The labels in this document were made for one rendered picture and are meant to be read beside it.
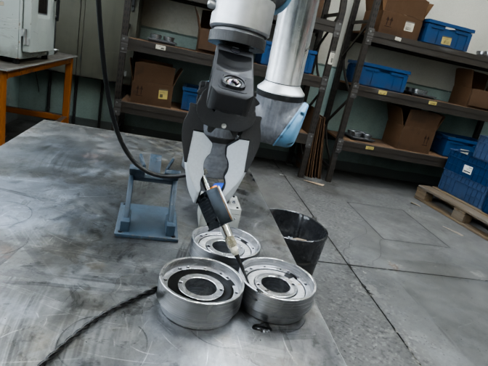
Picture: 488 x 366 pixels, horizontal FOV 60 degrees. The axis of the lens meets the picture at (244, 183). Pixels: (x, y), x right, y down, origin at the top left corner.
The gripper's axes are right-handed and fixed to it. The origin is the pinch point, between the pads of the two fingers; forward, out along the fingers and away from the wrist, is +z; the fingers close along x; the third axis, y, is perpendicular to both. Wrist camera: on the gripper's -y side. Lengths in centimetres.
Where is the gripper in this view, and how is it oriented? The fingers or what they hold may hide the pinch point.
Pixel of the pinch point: (210, 196)
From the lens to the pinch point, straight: 53.3
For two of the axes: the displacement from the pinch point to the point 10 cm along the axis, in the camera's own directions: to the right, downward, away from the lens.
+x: -9.7, -1.6, -1.8
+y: -1.4, -2.0, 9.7
